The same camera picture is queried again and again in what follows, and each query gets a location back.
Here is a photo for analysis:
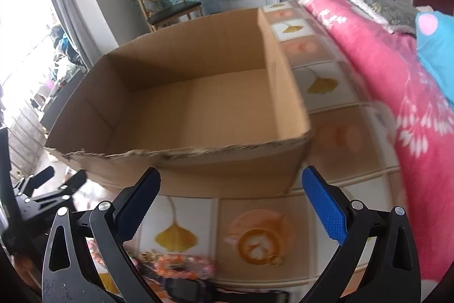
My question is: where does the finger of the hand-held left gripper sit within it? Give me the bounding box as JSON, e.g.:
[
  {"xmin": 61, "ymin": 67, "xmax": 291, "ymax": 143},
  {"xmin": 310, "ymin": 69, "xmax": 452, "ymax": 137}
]
[
  {"xmin": 14, "ymin": 166, "xmax": 56, "ymax": 197},
  {"xmin": 32, "ymin": 170, "xmax": 87, "ymax": 209}
]

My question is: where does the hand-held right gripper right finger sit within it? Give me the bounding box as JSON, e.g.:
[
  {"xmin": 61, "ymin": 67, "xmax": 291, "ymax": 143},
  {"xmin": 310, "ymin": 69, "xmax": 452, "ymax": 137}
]
[{"xmin": 298, "ymin": 166, "xmax": 423, "ymax": 303}]

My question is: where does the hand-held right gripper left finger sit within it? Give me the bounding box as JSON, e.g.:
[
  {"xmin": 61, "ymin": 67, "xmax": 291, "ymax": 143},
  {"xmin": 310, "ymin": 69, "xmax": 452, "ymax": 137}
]
[{"xmin": 42, "ymin": 167, "xmax": 167, "ymax": 303}]

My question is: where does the pile of gold jewelry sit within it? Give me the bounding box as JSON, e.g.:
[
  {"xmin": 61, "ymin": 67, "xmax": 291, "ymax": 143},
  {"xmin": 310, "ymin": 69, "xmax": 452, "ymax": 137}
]
[{"xmin": 141, "ymin": 251, "xmax": 161, "ymax": 265}]

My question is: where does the multicolour bead bracelet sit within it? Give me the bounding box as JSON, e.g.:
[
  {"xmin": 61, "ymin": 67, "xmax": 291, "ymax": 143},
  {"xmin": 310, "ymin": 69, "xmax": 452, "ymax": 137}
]
[{"xmin": 152, "ymin": 252, "xmax": 218, "ymax": 281}]

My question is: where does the black wrist watch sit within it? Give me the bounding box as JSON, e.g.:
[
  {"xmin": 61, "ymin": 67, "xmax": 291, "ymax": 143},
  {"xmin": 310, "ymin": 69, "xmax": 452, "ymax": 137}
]
[{"xmin": 166, "ymin": 276, "xmax": 291, "ymax": 303}]

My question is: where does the brown cardboard box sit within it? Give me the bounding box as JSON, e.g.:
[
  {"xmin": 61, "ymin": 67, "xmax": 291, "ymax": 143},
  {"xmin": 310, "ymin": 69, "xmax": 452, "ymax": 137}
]
[{"xmin": 44, "ymin": 8, "xmax": 313, "ymax": 199}]

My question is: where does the ginkgo coffee print tablecloth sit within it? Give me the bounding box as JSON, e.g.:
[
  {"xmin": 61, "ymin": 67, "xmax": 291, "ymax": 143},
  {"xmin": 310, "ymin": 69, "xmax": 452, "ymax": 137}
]
[{"xmin": 46, "ymin": 0, "xmax": 403, "ymax": 303}]

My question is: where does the pile of clothes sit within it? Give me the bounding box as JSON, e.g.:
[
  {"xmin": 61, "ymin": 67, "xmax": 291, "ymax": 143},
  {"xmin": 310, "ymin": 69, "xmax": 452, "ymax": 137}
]
[{"xmin": 45, "ymin": 24, "xmax": 87, "ymax": 101}]

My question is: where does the pink floral blanket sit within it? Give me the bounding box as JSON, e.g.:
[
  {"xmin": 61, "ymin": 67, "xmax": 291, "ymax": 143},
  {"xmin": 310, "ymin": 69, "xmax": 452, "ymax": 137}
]
[{"xmin": 300, "ymin": 0, "xmax": 454, "ymax": 284}]

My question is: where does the blue pillow with pink dots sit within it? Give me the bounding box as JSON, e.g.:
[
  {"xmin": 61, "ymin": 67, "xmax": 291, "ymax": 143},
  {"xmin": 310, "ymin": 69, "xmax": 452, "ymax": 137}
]
[{"xmin": 414, "ymin": 12, "xmax": 454, "ymax": 94}]

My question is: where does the wooden chair with black seat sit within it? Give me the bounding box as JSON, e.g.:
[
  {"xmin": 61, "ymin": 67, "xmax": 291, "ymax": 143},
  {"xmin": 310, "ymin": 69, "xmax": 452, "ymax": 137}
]
[{"xmin": 131, "ymin": 0, "xmax": 205, "ymax": 33}]

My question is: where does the grey cushion with lace trim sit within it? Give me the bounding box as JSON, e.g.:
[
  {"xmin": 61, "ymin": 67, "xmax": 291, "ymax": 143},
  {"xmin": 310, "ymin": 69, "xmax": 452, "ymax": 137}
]
[{"xmin": 341, "ymin": 0, "xmax": 420, "ymax": 34}]

